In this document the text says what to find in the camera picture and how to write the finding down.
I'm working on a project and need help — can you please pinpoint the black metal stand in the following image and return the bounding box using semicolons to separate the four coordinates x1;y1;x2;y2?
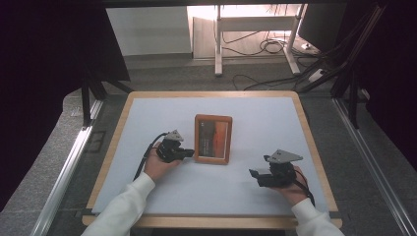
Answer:
81;70;134;128
329;70;362;130

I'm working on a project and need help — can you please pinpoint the right hand-held gripper black cable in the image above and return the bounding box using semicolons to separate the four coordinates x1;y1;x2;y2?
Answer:
292;169;316;207

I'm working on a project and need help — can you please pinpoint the black curtain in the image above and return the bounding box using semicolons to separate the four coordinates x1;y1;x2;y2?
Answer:
0;0;131;211
346;0;417;172

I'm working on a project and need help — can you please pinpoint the orange wooden tray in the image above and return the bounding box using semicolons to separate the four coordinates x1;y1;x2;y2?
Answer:
194;113;234;166

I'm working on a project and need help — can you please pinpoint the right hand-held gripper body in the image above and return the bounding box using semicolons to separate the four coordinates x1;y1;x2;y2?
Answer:
262;148;304;189

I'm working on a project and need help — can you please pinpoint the white wall panel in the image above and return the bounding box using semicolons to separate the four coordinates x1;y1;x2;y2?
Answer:
105;6;193;57

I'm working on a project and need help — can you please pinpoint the dark floor hatch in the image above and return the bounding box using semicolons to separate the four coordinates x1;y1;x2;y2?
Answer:
85;130;108;153

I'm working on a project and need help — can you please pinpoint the white table mat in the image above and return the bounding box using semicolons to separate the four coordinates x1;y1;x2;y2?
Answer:
91;96;329;217

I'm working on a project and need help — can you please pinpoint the person's left hand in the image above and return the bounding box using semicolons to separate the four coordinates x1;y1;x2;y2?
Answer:
143;141;182;183

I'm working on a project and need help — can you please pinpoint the aluminium rail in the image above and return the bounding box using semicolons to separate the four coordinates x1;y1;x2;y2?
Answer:
30;99;104;236
331;97;417;236

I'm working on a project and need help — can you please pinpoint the long black floor cable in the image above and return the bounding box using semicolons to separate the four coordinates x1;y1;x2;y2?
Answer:
232;73;317;91

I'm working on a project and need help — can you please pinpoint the person's right hand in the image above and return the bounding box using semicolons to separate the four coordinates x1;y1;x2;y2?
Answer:
276;164;309;207

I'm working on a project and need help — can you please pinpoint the left hand-held gripper black cable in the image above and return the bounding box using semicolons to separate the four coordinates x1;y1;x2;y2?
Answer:
133;132;169;182

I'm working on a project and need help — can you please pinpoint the tangle of black floor cables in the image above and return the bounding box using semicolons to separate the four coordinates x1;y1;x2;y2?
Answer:
221;29;317;57

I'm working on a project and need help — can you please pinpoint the white desk frame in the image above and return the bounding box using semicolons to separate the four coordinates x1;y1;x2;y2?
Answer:
213;3;308;78

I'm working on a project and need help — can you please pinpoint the white power strip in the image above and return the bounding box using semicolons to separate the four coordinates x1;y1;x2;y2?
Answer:
307;68;328;84

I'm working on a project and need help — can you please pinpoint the hand-held gripper black cable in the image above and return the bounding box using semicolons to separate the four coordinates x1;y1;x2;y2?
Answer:
133;132;169;182
292;169;316;207

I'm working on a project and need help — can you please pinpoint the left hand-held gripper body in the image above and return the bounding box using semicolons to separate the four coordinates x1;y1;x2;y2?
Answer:
156;130;185;164

